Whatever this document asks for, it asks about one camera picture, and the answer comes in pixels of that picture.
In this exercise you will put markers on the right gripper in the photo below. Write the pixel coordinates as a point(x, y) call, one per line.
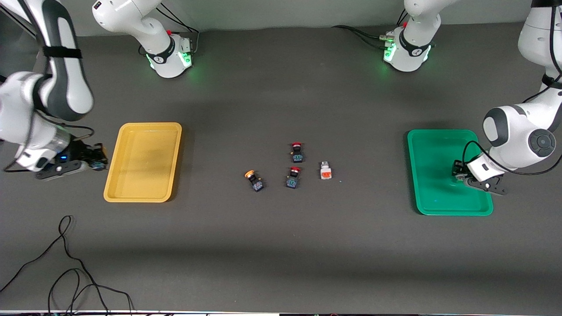
point(82, 152)

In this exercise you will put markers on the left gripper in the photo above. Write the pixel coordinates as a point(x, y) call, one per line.
point(459, 168)

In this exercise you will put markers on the yellow push button switch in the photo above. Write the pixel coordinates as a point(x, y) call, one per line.
point(255, 182)
point(101, 166)

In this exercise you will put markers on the orange white button switch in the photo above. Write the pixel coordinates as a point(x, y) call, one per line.
point(326, 172)

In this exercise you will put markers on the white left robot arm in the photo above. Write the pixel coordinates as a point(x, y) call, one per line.
point(518, 131)

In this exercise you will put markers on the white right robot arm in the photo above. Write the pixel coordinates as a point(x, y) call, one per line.
point(66, 87)

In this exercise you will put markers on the green plastic tray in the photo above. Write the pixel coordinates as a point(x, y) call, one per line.
point(434, 175)

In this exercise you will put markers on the yellow plastic tray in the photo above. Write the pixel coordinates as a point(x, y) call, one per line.
point(142, 162)

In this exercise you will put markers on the dark grey table mat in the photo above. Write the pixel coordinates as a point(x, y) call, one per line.
point(281, 245)

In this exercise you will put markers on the aluminium frame profile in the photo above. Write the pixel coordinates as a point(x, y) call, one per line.
point(15, 21)

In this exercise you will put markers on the red push button switch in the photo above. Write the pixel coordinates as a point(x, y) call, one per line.
point(293, 179)
point(297, 153)

